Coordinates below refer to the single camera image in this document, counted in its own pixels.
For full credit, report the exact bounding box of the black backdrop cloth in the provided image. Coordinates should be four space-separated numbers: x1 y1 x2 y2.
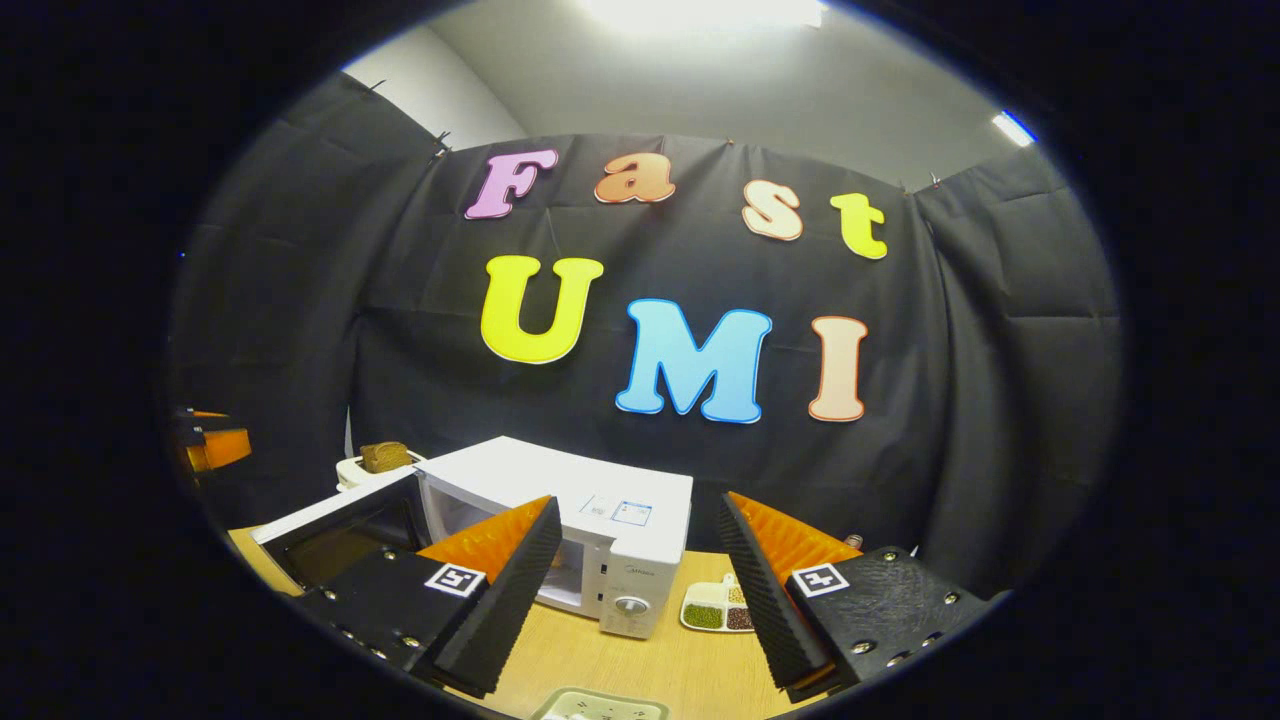
165 70 1123 601

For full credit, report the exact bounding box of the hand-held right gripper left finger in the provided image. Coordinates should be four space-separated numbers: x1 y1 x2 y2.
297 495 563 698

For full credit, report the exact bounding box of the white microwave oven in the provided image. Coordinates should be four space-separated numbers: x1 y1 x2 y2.
250 435 694 641

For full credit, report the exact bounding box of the white divided dish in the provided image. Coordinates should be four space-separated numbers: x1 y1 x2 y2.
680 573 756 633

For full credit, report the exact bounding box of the white toaster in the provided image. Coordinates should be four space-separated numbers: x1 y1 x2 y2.
335 452 426 493

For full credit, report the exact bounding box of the pale green rectangular plate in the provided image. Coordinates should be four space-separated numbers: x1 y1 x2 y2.
530 687 671 720

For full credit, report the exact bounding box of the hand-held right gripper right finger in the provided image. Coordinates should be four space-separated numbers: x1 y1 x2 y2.
718 492 991 703

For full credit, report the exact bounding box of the large ceiling light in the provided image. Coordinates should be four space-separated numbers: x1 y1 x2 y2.
580 0 826 31

